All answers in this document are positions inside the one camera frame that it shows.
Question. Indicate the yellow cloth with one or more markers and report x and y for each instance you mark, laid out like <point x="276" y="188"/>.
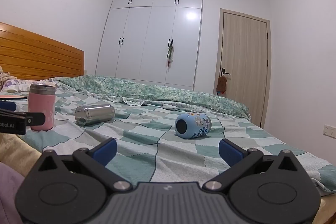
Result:
<point x="15" y="150"/>

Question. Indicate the checkered green blanket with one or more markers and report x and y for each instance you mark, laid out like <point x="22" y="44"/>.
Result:
<point x="162" y="140"/>

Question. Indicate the red notebook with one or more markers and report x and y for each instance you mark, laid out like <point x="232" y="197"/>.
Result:
<point x="11" y="97"/>

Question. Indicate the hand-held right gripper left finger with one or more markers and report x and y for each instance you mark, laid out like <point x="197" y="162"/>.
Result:
<point x="104" y="151"/>

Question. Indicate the light blue printed cup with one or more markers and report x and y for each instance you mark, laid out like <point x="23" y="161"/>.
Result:
<point x="195" y="125"/>

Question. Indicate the light wooden door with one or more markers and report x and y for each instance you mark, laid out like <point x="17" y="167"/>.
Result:
<point x="244" y="64"/>

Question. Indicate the white wardrobe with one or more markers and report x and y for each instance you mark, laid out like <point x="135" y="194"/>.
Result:
<point x="147" y="37"/>

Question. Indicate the purple floral pillow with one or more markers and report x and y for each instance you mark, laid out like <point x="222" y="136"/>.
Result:
<point x="14" y="85"/>

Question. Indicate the green floral quilt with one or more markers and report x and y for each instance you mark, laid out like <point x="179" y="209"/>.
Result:
<point x="168" y="94"/>

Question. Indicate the purple cloth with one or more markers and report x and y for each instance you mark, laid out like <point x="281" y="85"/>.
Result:
<point x="9" y="192"/>

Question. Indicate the stainless steel cup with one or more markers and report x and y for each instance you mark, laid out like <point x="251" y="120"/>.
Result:
<point x="95" y="114"/>

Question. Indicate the brown hanging bag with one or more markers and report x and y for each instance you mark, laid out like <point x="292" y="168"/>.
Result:
<point x="221" y="85"/>

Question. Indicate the pink cup with steel lid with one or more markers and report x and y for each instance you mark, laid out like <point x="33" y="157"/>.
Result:
<point x="42" y="100"/>

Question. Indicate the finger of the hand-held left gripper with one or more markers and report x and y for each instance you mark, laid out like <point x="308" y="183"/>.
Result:
<point x="36" y="119"/>

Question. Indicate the beige crumpled cloth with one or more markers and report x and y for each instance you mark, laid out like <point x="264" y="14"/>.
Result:
<point x="4" y="77"/>

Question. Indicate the dark blue flat object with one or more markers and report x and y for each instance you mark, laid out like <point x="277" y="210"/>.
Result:
<point x="7" y="105"/>

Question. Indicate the wall socket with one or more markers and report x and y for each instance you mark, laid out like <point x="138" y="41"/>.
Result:
<point x="330" y="131"/>

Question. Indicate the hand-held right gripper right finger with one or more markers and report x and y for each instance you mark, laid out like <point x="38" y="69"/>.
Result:
<point x="230" y="151"/>

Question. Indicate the wooden bed headboard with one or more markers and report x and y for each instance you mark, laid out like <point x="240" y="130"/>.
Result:
<point x="39" y="58"/>

